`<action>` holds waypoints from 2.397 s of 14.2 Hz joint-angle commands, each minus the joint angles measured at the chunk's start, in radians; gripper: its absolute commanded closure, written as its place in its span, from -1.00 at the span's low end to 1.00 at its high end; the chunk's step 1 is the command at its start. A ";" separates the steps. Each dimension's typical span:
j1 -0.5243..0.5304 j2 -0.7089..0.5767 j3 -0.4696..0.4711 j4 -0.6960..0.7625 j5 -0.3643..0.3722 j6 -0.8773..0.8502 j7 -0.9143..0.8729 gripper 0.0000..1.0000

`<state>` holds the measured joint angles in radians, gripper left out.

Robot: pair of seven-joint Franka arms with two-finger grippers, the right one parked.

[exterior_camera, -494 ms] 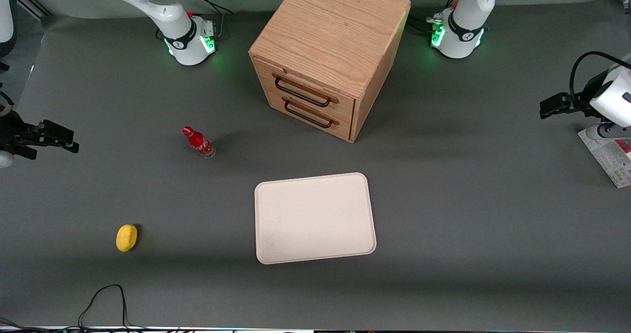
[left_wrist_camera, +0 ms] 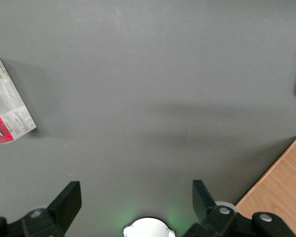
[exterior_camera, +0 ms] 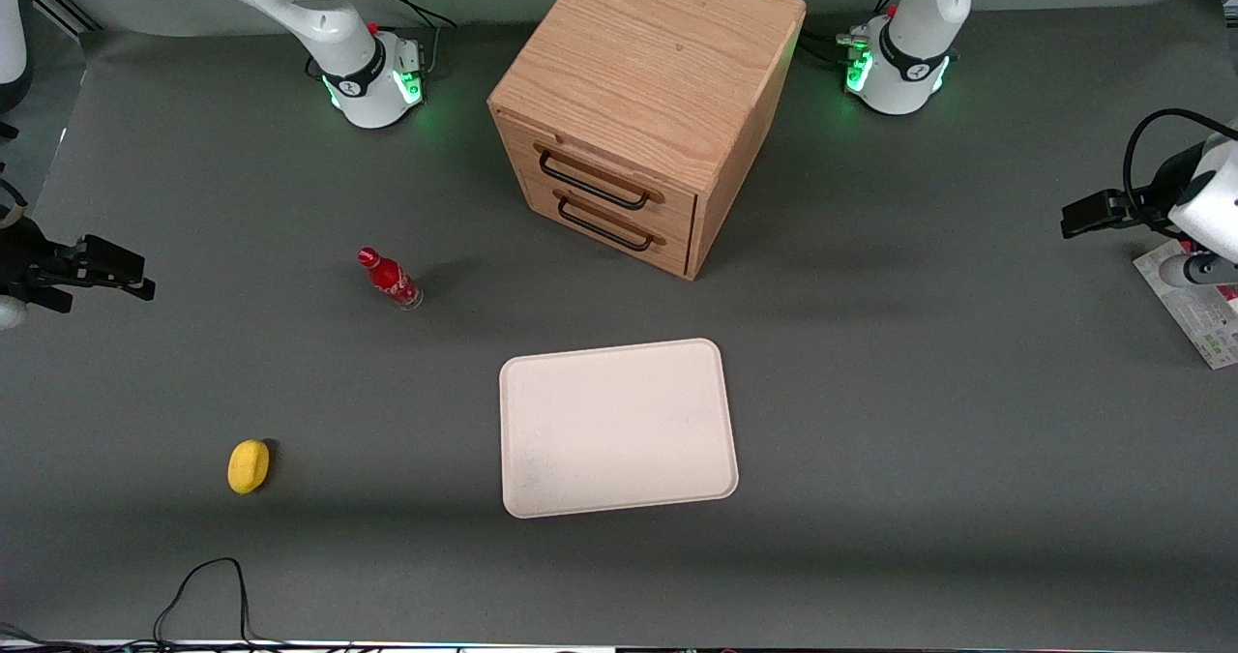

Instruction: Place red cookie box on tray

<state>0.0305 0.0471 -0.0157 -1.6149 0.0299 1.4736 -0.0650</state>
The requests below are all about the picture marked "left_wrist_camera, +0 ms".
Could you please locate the red cookie box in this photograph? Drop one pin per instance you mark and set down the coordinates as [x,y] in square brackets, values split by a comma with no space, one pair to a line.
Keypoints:
[10,98]

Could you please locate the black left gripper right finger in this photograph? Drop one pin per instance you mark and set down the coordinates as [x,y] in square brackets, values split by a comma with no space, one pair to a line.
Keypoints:
[204,205]

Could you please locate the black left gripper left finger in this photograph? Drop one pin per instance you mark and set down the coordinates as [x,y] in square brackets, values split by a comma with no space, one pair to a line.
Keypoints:
[64,205]

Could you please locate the wooden drawer cabinet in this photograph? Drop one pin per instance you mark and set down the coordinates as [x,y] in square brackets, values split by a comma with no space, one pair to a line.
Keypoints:
[281,185]

